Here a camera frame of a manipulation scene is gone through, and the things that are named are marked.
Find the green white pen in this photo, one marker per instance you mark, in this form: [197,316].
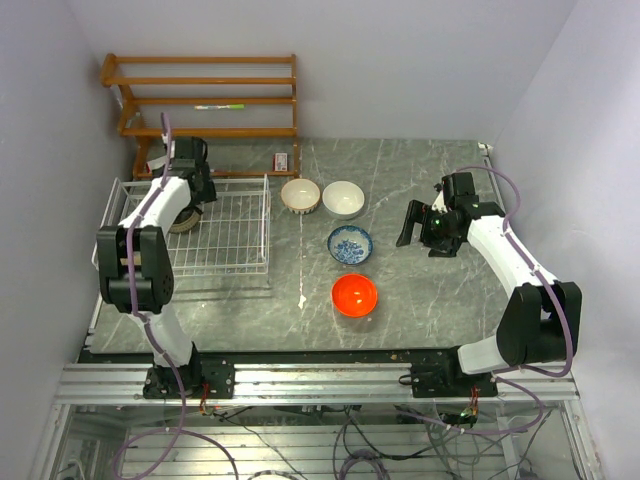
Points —
[217,107]

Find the aluminium mounting rail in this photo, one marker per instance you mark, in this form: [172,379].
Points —
[295,384]

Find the wooden shelf rack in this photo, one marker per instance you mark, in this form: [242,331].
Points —
[131,122]

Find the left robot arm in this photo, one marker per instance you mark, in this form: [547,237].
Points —
[135,271]

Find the brown patterned bowl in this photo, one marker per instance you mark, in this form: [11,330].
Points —
[186,220]

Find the orange bowl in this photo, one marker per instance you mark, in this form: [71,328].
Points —
[354,295]

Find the red white small box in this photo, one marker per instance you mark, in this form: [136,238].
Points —
[280,162]

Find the white box under shelf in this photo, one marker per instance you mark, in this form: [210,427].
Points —
[156,164]

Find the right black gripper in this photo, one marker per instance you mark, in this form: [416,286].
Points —
[420,212]

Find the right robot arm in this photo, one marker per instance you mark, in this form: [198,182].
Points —
[539,328]

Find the cream bowl blue base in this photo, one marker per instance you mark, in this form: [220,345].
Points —
[300,196]

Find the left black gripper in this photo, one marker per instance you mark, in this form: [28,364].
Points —
[210,192]

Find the blue floral bowl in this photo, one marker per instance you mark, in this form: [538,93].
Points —
[350,245]

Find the plain white bowl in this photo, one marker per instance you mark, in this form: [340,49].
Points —
[343,200]

